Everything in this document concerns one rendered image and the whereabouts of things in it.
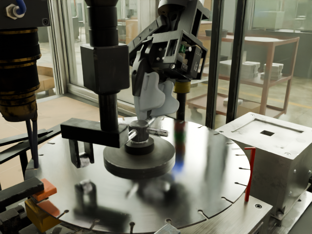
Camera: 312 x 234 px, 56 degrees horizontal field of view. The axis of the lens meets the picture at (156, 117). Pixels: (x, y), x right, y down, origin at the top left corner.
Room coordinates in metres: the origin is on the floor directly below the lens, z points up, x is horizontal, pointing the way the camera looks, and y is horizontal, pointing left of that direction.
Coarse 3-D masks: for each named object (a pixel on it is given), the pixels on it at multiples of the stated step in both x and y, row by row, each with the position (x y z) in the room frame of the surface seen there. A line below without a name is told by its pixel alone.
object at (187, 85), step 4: (176, 80) 0.68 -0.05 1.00; (176, 84) 0.67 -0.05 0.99; (180, 84) 0.67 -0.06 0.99; (184, 84) 0.67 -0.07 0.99; (188, 84) 0.68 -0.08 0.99; (176, 88) 0.67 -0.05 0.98; (180, 88) 0.67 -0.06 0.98; (184, 88) 0.67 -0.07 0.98; (188, 88) 0.68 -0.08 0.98; (176, 92) 0.67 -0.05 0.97; (180, 92) 0.67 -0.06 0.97; (184, 92) 0.67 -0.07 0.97; (188, 92) 0.68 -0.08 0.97
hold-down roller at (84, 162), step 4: (84, 152) 0.35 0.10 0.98; (80, 156) 0.34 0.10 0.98; (84, 156) 0.34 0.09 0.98; (88, 156) 0.34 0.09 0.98; (80, 160) 0.34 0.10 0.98; (84, 160) 0.34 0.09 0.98; (88, 160) 0.34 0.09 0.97; (80, 164) 0.34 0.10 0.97; (84, 164) 0.34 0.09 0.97; (88, 164) 0.34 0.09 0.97
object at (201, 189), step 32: (160, 128) 0.50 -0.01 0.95; (192, 128) 0.50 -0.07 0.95; (32, 160) 0.38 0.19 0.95; (64, 160) 0.38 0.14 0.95; (96, 160) 0.38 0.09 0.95; (192, 160) 0.38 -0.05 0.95; (224, 160) 0.38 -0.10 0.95; (64, 192) 0.30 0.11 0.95; (96, 192) 0.30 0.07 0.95; (128, 192) 0.30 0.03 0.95; (160, 192) 0.30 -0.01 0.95; (192, 192) 0.30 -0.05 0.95; (224, 192) 0.30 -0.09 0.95; (96, 224) 0.25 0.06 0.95; (128, 224) 0.25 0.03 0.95; (160, 224) 0.25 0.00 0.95; (192, 224) 0.25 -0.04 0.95
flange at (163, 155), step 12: (132, 144) 0.39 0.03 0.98; (144, 144) 0.39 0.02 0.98; (156, 144) 0.41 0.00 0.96; (168, 144) 0.42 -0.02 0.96; (108, 156) 0.38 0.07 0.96; (120, 156) 0.38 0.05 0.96; (132, 156) 0.37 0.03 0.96; (144, 156) 0.37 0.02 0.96; (156, 156) 0.38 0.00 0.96; (168, 156) 0.38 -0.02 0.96; (120, 168) 0.35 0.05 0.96; (132, 168) 0.35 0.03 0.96; (144, 168) 0.35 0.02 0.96; (156, 168) 0.35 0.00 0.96
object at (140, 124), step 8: (136, 120) 0.41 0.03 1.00; (144, 120) 0.42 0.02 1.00; (152, 120) 0.43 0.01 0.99; (128, 128) 0.40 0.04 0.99; (136, 128) 0.39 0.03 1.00; (144, 128) 0.39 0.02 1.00; (152, 128) 0.39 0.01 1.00; (136, 136) 0.39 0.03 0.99; (144, 136) 0.39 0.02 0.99; (168, 136) 0.38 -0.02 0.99
